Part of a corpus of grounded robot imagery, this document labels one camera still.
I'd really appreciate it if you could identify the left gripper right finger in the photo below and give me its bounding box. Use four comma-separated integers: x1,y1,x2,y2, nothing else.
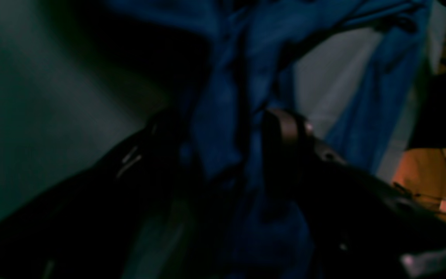
262,109,446,279

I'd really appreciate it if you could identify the dark blue t-shirt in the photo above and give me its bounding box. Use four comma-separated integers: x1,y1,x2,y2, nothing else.
101,0,432,279

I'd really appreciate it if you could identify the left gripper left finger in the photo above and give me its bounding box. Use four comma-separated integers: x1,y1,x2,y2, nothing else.
0,112,192,279

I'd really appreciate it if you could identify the light blue table cloth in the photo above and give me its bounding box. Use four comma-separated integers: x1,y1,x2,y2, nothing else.
0,0,446,279

